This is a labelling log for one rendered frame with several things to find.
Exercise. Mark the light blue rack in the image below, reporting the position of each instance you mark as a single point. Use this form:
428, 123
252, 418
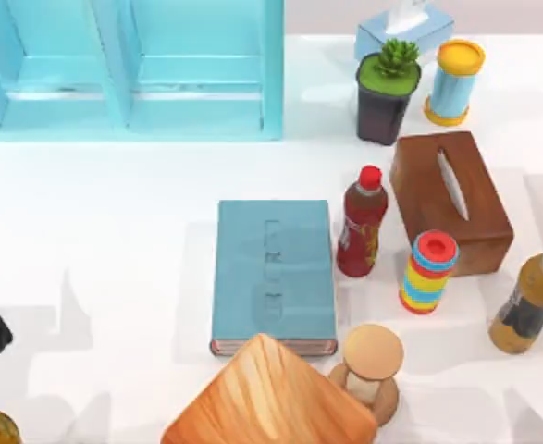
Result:
197, 69

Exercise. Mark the blue book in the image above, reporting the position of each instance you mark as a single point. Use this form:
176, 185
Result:
273, 273

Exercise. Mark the green plant in dark pot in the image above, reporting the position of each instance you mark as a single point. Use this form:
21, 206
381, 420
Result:
384, 99

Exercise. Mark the brown wooden tissue box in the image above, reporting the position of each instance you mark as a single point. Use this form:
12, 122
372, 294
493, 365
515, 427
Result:
456, 203

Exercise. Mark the amber bottle with white cap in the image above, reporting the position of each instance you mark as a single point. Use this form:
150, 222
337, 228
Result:
525, 305

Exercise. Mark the blue tissue box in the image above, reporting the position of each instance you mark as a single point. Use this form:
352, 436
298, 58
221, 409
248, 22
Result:
382, 34

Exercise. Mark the blue and yellow canister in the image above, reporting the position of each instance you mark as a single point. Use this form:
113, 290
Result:
453, 85

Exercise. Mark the stack of coloured rings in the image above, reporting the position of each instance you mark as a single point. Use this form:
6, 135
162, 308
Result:
427, 277

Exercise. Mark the red bottle with red cap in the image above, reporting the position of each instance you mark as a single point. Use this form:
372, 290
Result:
362, 231

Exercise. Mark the wooden hourglass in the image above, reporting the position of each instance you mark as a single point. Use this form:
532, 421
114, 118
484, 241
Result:
373, 365

